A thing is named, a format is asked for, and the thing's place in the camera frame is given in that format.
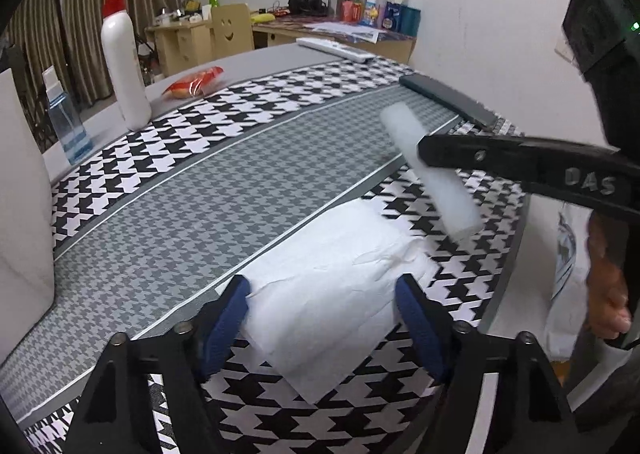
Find white tissue sheet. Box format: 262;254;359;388
242;199;437;404

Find wooden desk with drawers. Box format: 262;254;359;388
145;21;215;76

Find printed paper sheets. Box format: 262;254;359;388
304;21;385;43

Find person right hand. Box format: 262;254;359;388
586;212;631;340

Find white remote control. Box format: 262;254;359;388
296;38;375;64

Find white foam box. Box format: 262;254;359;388
0;69;54;359

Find houndstooth table runner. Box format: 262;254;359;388
1;58;528;453

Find orange snack packet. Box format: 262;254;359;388
163;66;224;99

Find white red pump bottle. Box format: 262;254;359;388
101;0;152;131

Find wooden smiley chair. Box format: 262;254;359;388
210;3;255;58

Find brown striped curtains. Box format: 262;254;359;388
0;0;180;145

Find teal cylinder container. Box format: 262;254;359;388
399;5;421;38

